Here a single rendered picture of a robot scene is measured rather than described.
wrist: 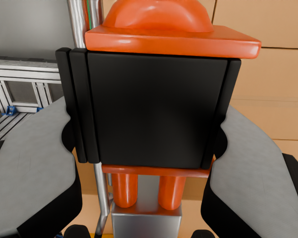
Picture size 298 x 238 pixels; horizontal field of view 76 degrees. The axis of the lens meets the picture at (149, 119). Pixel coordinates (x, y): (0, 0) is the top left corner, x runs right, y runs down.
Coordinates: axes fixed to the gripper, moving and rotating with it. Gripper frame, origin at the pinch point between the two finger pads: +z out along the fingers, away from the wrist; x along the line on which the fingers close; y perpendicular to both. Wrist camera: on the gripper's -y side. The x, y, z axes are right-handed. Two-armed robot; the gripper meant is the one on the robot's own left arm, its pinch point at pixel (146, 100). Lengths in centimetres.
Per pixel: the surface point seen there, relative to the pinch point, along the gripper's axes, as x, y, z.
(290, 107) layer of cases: 59, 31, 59
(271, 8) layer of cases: 37, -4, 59
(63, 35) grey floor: -53, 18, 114
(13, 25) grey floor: -82, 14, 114
